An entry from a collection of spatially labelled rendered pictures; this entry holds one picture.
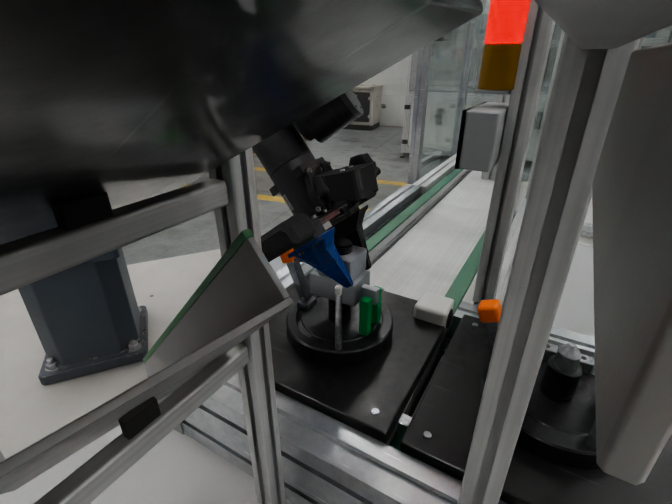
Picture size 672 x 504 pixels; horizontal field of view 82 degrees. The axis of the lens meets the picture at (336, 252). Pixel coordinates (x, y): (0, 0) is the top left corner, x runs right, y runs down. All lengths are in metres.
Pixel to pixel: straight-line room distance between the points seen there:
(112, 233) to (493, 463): 0.22
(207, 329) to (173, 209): 0.10
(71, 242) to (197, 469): 0.40
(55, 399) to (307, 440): 0.41
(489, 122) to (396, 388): 0.32
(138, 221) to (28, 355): 0.64
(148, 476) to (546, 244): 0.50
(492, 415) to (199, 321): 0.19
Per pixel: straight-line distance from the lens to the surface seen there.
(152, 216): 0.20
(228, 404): 0.47
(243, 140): 0.17
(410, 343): 0.52
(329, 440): 0.43
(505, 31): 0.54
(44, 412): 0.70
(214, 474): 0.54
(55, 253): 0.19
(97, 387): 0.70
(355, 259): 0.45
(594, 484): 0.44
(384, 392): 0.45
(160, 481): 0.56
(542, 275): 0.18
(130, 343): 0.71
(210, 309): 0.27
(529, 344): 0.19
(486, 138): 0.51
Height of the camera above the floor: 1.29
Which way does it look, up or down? 26 degrees down
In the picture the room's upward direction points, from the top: straight up
